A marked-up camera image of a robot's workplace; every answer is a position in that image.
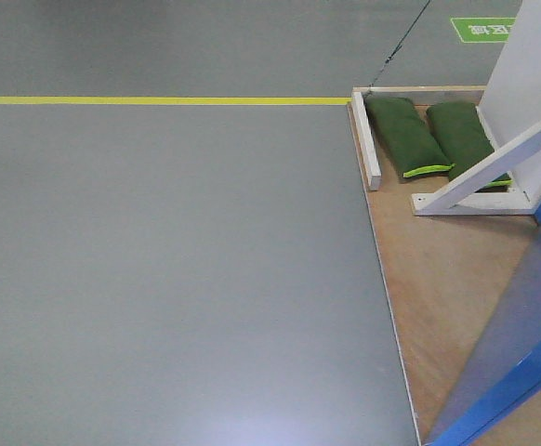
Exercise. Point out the blue door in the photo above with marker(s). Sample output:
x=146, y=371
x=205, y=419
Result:
x=504, y=369

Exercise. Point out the green sandbag left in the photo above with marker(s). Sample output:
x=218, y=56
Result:
x=404, y=134

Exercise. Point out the green sandbag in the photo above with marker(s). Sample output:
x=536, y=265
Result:
x=404, y=134
x=457, y=128

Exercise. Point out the plywood base platform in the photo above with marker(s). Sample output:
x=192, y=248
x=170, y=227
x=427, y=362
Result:
x=444, y=274

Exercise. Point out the green sandbag right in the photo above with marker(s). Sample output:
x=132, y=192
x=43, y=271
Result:
x=457, y=128

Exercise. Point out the green floor sign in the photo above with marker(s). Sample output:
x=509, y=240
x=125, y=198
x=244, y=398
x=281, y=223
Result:
x=482, y=30

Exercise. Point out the white wooden edge rail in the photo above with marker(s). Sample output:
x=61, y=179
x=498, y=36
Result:
x=366, y=146

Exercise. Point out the white door frame panel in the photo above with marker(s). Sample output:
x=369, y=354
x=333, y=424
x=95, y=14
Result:
x=511, y=102

